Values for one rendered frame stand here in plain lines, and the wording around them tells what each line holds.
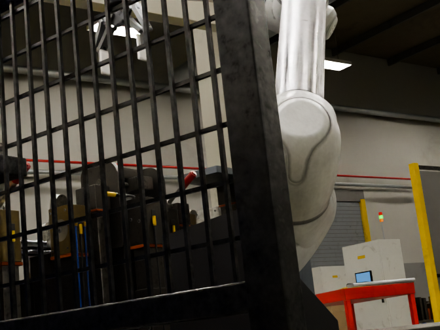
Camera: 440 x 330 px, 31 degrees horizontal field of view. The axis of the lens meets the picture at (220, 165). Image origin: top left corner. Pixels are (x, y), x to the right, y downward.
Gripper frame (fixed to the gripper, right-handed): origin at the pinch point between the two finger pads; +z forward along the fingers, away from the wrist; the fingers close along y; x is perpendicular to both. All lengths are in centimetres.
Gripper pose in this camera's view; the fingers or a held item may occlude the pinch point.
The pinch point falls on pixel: (123, 63)
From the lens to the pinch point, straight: 214.5
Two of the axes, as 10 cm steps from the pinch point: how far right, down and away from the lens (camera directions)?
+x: -6.0, -1.1, -7.9
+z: 1.1, 9.7, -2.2
